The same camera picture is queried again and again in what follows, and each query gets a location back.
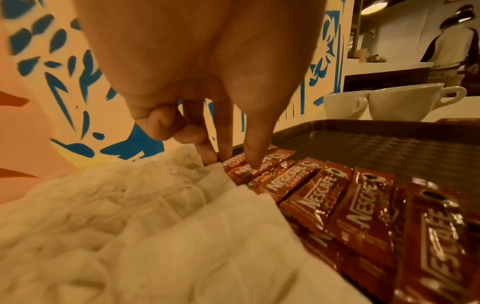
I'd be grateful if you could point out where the person's left hand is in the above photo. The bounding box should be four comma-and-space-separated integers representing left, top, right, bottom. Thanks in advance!
71, 0, 329, 171

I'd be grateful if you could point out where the row of tea bags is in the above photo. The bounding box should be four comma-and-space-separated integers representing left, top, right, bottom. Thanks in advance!
0, 144, 372, 304

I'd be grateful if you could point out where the dark brown tray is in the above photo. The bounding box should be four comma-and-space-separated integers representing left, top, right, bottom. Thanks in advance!
231, 118, 480, 206

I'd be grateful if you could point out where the row of red Nescafe sachets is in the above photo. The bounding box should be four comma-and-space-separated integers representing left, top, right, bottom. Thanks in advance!
221, 148, 480, 304

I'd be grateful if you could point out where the small white cup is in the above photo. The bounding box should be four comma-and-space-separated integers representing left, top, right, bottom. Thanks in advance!
322, 90, 372, 121
367, 83, 468, 123

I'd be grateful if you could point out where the round ceiling lamp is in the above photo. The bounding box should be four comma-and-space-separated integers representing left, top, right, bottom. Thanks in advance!
359, 0, 390, 17

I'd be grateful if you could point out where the white-topped bar counter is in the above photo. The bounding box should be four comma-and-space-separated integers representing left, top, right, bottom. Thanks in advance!
343, 58, 438, 93

